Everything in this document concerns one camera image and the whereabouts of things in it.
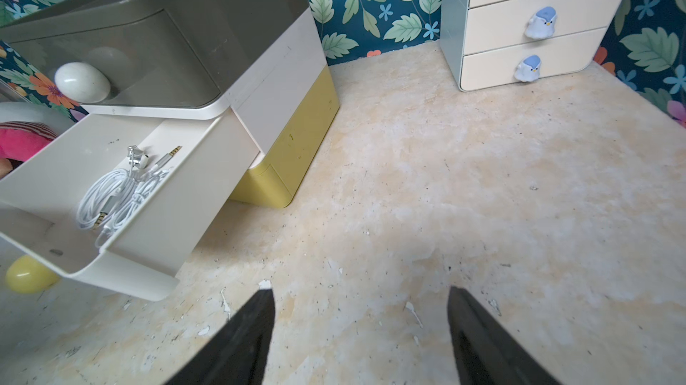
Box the white earphones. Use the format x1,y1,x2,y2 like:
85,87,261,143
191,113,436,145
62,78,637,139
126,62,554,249
75,145,182,248

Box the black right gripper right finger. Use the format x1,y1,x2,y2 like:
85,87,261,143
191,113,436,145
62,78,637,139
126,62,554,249
447,286,560,385

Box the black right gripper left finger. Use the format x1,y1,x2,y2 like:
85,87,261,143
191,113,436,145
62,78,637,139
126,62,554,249
167,290,275,384

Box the pink white plush toy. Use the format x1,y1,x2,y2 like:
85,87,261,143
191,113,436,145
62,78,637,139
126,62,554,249
1,102,74,162

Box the three-drawer mini cabinet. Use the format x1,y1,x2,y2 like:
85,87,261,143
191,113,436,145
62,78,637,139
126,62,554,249
0,0,341,210

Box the light blue small cabinet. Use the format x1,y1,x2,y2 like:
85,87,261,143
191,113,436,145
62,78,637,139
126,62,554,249
439,0,623,92

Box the grey top drawer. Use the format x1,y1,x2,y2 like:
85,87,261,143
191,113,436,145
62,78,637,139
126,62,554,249
1,11,220,109

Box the white drawer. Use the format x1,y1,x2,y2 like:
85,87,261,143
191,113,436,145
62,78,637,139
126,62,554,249
1,112,259,301

